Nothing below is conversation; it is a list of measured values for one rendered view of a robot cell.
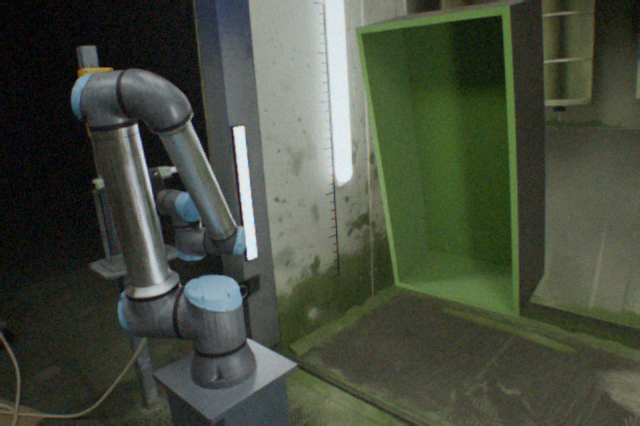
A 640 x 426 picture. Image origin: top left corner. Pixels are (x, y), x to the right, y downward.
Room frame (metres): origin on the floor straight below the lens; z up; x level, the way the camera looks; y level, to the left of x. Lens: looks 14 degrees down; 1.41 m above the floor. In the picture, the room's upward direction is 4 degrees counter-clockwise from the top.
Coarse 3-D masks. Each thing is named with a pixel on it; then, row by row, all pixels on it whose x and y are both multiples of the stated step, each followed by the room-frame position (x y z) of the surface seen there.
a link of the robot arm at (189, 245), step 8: (192, 224) 1.39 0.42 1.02; (200, 224) 1.42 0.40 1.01; (176, 232) 1.39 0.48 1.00; (184, 232) 1.38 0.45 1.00; (192, 232) 1.39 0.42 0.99; (200, 232) 1.39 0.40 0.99; (176, 240) 1.39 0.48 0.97; (184, 240) 1.38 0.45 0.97; (192, 240) 1.38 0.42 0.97; (200, 240) 1.37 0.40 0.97; (176, 248) 1.40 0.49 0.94; (184, 248) 1.38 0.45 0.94; (192, 248) 1.37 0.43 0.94; (200, 248) 1.37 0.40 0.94; (184, 256) 1.38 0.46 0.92; (192, 256) 1.38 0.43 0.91; (200, 256) 1.40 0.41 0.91
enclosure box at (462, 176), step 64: (512, 0) 1.72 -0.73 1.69; (384, 64) 2.00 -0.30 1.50; (448, 64) 2.01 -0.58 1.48; (512, 64) 1.49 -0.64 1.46; (384, 128) 1.99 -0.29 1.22; (448, 128) 2.07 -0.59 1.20; (512, 128) 1.52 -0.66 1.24; (384, 192) 1.95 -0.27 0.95; (448, 192) 2.14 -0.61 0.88; (512, 192) 1.57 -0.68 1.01; (448, 256) 2.20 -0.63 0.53; (512, 256) 1.61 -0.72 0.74
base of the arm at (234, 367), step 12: (240, 348) 1.12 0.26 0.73; (192, 360) 1.12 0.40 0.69; (204, 360) 1.09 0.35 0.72; (216, 360) 1.08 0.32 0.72; (228, 360) 1.09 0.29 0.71; (240, 360) 1.10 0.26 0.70; (252, 360) 1.14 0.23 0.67; (192, 372) 1.10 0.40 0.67; (204, 372) 1.07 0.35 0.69; (216, 372) 1.08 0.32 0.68; (228, 372) 1.07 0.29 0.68; (240, 372) 1.09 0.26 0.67; (252, 372) 1.12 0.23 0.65; (204, 384) 1.07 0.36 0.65; (216, 384) 1.06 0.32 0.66; (228, 384) 1.06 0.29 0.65
